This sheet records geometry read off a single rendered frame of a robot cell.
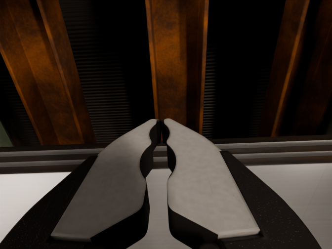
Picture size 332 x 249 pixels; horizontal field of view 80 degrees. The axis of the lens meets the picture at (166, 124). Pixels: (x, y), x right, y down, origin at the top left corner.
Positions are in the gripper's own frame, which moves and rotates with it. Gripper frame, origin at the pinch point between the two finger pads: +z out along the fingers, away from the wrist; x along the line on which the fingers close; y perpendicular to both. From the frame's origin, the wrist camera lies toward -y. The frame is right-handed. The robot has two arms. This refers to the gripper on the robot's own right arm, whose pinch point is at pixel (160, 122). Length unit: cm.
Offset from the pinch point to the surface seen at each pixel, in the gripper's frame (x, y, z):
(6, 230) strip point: -23.2, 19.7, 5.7
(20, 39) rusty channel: -22.3, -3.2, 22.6
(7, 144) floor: -102, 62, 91
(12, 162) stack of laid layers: -18.1, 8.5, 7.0
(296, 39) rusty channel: 18.1, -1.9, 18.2
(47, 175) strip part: -13.8, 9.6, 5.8
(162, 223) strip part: -1.0, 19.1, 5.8
